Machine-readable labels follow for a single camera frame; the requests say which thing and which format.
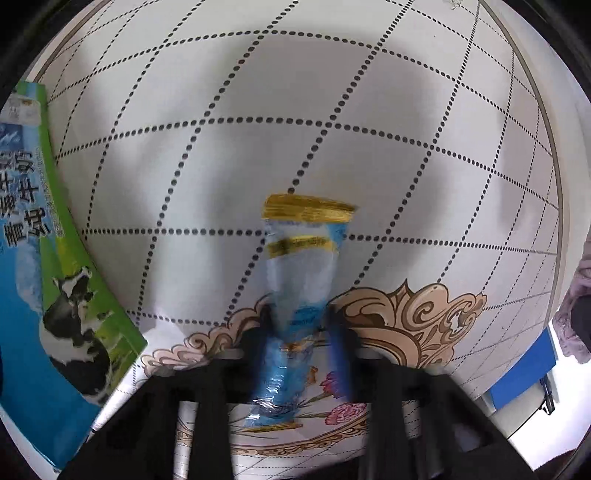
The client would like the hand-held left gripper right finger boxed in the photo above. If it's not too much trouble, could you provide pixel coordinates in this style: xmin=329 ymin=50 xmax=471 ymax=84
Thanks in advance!
xmin=318 ymin=310 xmax=536 ymax=480

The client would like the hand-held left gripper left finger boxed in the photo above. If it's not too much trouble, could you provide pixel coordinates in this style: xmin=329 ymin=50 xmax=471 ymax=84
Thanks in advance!
xmin=60 ymin=304 xmax=274 ymax=480

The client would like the blue tube packet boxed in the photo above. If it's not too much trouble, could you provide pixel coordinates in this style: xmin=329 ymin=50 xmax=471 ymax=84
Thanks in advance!
xmin=243 ymin=193 xmax=360 ymax=433

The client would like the printed cardboard box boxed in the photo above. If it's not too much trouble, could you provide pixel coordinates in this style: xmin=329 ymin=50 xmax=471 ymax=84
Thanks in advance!
xmin=0 ymin=80 xmax=149 ymax=472

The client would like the pink fuzzy cloth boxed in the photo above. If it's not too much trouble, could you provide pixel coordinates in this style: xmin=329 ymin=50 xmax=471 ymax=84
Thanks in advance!
xmin=551 ymin=240 xmax=591 ymax=365

